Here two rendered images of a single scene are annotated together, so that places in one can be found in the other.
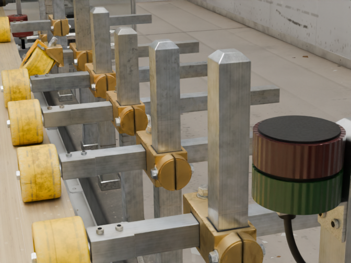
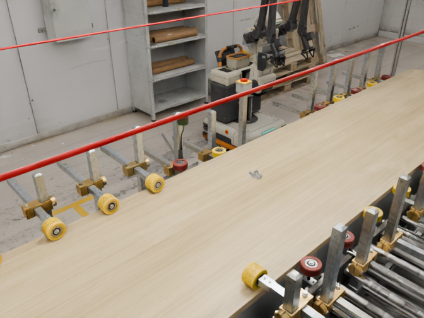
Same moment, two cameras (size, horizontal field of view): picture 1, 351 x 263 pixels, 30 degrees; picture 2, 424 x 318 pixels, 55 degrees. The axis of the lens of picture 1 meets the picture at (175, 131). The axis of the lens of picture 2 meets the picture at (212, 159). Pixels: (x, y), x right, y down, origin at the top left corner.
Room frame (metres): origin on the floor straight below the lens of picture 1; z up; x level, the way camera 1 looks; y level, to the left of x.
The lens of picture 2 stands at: (1.13, 1.71, 1.98)
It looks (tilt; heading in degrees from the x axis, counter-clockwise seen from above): 29 degrees down; 243
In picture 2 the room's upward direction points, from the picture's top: straight up
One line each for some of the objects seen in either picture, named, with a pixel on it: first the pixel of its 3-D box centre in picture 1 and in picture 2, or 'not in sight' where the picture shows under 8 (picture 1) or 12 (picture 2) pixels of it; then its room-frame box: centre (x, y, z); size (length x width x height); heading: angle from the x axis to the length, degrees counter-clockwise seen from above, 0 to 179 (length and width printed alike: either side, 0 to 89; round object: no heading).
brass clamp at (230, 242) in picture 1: (220, 232); (136, 166); (0.68, -0.05, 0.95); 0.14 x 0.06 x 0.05; 16
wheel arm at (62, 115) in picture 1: (156, 105); (29, 201); (1.19, 0.04, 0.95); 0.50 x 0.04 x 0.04; 106
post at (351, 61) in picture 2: not in sight; (346, 88); (-1.26, -0.62, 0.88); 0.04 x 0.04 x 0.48; 16
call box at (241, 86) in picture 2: not in sight; (243, 86); (-0.07, -0.27, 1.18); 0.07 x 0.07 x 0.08; 16
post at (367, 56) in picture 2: not in sight; (363, 78); (-1.50, -0.69, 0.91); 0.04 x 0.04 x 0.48; 16
